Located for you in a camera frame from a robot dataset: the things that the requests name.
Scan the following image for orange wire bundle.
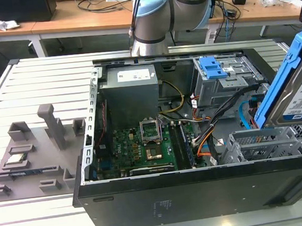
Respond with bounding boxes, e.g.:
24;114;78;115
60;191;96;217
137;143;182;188
193;123;227;158

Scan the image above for blue RAM stick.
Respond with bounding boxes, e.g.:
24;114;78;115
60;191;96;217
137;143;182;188
9;169;44;178

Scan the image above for black graphics card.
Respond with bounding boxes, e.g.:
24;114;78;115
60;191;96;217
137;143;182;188
129;164;175;177

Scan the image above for grey parts rack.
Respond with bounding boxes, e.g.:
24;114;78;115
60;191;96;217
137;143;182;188
0;101;93;204

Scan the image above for CPU socket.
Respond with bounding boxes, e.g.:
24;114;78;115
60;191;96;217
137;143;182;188
144;145;163;162

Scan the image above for silver CPU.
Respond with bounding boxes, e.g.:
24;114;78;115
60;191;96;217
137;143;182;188
4;154;28;166

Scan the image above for metal socket cover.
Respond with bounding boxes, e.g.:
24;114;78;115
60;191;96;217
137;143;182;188
139;116;162;146

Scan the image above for black open PC case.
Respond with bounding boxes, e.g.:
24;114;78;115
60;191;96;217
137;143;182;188
59;39;302;226

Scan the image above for wooden desk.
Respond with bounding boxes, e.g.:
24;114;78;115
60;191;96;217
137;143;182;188
0;0;302;49

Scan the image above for large black box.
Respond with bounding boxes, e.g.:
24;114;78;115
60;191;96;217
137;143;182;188
0;0;59;26

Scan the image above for blue plastic bay latch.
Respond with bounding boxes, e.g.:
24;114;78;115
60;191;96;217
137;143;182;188
199;54;228;81

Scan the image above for yellow wire bundle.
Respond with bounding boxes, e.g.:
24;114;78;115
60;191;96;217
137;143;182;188
155;78;187;115

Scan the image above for black sleeved cable bundle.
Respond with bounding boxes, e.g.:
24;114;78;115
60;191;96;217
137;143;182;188
186;82;268;147

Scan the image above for white power strip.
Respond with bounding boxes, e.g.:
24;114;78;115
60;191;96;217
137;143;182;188
203;26;218;44

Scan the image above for metal disk bay cage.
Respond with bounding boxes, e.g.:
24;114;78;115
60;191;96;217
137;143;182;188
190;51;273;114

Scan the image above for crumpled white paper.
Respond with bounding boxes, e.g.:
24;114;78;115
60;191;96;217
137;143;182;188
0;13;21;31

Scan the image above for blue data wire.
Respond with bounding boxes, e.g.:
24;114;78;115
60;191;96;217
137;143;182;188
236;98;257;131

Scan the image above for black speaker box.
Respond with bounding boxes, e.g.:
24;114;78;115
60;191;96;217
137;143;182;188
208;0;222;19

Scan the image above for hard disk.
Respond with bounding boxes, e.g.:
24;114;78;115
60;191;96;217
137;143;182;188
245;26;302;132

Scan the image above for dark RAM stick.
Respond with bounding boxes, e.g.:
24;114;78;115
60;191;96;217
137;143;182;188
178;122;197;168

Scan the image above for green motherboard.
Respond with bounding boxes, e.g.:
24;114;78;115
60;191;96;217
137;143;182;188
93;120;208;180

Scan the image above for thin black cable with plug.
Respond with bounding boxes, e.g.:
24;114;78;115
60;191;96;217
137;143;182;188
125;0;150;39

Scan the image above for grey power supply unit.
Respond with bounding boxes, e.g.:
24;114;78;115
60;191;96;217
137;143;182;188
96;63;164;127

